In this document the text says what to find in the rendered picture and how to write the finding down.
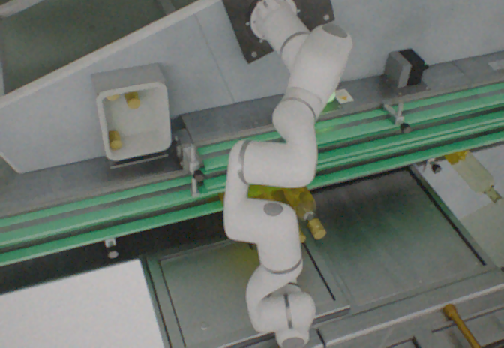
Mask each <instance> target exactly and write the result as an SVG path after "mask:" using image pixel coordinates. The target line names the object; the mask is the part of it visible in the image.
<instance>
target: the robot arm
mask: <svg viewBox="0 0 504 348"><path fill-rule="evenodd" d="M296 14H297V11H296V5H295V4H294V2H293V0H262V1H261V2H258V3H257V6H256V8H255V9H254V11H253V14H252V17H251V28H252V30H253V32H254V33H255V34H256V36H258V37H259V38H263V39H267V40H268V42H269V44H270V45H271V47H272V48H273V49H274V51H275V52H276V53H277V54H278V56H279V57H280V59H281V60H282V62H283V63H284V64H285V65H286V68H287V70H288V71H289V73H290V74H291V76H289V80H288V83H287V87H286V91H285V94H284V96H283V99H282V100H281V102H280V103H279V104H278V106H276V108H275V110H274V113H273V117H272V121H273V125H274V127H275V129H276V131H278V133H279V134H280V135H281V137H282V138H283V139H284V140H285V141H286V143H277V142H259V141H253V140H241V141H239V142H237V143H236V144H235V145H234V146H233V147H232V149H231V152H230V153H229V164H228V172H227V180H226V193H225V200H224V226H225V230H226V234H227V235H228V237H229V238H231V239H234V240H239V241H244V242H254V243H257V247H258V252H259V261H260V266H259V267H258V268H257V269H256V270H255V272H254V273H253V275H252V277H251V279H250V281H248V283H247V289H246V302H247V309H248V316H250V321H251V323H252V326H253V328H254V329H255V330H256V331H258V332H264V333H265V332H275V337H277V342H278V343H279V345H280V346H281V347H283V348H299V347H302V346H304V345H305V344H306V343H307V342H308V340H309V329H310V327H311V323H312V321H313V318H314V317H315V304H314V300H313V298H312V297H311V295H310V294H309V293H307V292H302V291H301V287H300V286H299V285H298V284H297V283H296V277H297V276H298V275H299V274H300V271H301V270H302V253H301V248H300V241H299V226H298V221H297V216H296V213H295V211H294V210H293V209H292V208H291V207H289V206H288V205H287V204H285V203H282V202H275V201H269V200H263V199H251V198H248V185H250V183H251V184H257V185H269V186H276V187H285V188H298V187H302V186H305V185H308V184H310V183H311V182H312V181H313V179H314V176H315V173H316V169H317V141H316V135H315V131H314V125H315V123H316V120H317V118H319V116H320V114H321V112H322V111H323V110H324V107H325V106H326V104H327V103H328V101H329V98H330V97H331V96H332V95H333V94H334V92H335V90H336V88H337V87H338V84H339V81H340V79H341V75H342V73H343V71H344V66H346V64H347V61H348V58H349V57H350V52H351V50H352V48H353V41H352V38H351V36H350V34H349V33H348V32H347V31H346V30H345V29H343V28H342V27H341V26H339V25H335V24H323V25H319V26H317V27H316V28H315V29H314V30H313V31H312V32H310V31H309V30H308V29H307V28H306V25H305V24H303V23H302V21H301V20H300V19H299V18H298V17H297V16H296ZM269 293H270V296H266V295H268V294H269Z"/></svg>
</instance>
